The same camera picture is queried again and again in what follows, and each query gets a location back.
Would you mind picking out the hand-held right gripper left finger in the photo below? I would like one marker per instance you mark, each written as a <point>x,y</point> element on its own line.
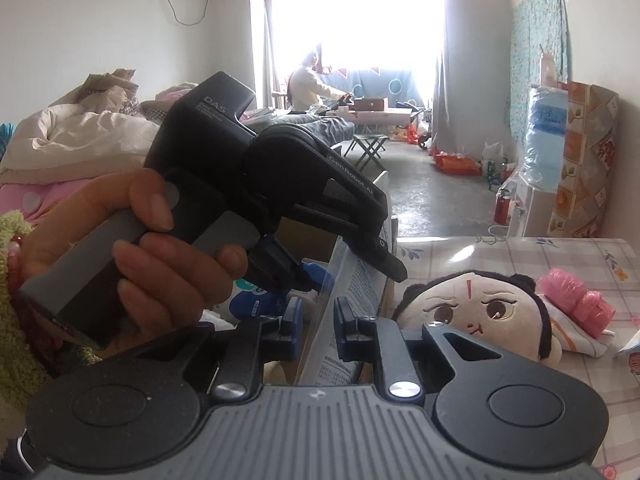
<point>295,320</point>

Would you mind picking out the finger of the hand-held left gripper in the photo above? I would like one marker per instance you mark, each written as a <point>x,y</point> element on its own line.
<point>315,277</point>
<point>370,240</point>

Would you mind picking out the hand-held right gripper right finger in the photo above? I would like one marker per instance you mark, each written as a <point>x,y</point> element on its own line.
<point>342,325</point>

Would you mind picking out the clear plastic printed packet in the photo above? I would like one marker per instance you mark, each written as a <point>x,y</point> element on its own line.
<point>320,330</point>

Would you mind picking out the brown cardboard box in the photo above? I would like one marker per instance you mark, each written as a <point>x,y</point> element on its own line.
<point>310,240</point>

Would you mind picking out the blue and teal tissue pack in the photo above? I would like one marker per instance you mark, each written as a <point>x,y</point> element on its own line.
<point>260,305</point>

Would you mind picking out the white and blue towel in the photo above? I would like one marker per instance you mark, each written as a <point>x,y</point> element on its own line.
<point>215,317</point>

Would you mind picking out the pink plastic bag roll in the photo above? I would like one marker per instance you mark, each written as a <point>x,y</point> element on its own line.
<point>575,300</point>

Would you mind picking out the person's left hand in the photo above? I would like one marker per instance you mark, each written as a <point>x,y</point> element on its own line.
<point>175,280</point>

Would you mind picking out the pink pillow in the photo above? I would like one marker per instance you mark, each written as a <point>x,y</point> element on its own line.
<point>172,94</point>

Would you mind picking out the green folding stool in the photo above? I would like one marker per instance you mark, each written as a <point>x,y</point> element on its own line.
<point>370,142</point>

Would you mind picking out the orange plastic bag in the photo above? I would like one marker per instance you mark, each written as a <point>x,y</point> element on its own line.
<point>410,135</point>

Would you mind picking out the red snack packets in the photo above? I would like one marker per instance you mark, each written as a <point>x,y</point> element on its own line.
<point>457,162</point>

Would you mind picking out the grey blue blanket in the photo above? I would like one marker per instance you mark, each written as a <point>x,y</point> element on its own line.
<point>330,130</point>

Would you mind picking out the plush doll with red shirt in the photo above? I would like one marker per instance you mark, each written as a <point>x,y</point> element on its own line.
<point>475,305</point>

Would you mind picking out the low white table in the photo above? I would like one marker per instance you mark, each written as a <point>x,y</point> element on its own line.
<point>380,116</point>

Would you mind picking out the grey curtain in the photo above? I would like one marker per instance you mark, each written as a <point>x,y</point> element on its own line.
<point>257,35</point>
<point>445,85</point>

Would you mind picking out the checked printed tablecloth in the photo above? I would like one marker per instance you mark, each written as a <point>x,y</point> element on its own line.
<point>500,260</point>

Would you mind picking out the red bottle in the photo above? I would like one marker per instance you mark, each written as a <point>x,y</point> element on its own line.
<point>501,207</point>

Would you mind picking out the cream quilt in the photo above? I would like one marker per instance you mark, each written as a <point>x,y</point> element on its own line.
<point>75,135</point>

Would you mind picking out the small cardboard box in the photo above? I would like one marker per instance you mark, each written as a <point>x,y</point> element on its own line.
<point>370,104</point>

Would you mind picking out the white plastic bag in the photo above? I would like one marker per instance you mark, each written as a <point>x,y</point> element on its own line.
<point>492,152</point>

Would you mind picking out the blue cloth with circles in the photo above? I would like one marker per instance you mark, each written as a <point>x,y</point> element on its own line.
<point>370,82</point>

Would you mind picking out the white water dispenser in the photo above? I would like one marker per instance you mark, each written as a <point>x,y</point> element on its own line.
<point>535,210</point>

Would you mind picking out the pink dotted bedding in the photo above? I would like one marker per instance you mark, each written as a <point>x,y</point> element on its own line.
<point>35,200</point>

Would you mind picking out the blue water dispenser bottle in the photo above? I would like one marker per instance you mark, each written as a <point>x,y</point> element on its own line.
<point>545,135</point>

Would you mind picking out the orange patterned folded board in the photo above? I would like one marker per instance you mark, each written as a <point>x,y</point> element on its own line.
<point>585,160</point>

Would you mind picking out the white bottle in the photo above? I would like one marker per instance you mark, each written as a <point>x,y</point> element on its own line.
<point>548,70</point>

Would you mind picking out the small printed packet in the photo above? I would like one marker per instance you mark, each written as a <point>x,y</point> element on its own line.
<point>631,357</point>

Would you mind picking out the teal floral wall cloth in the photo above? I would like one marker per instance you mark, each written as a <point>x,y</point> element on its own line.
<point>535,60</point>

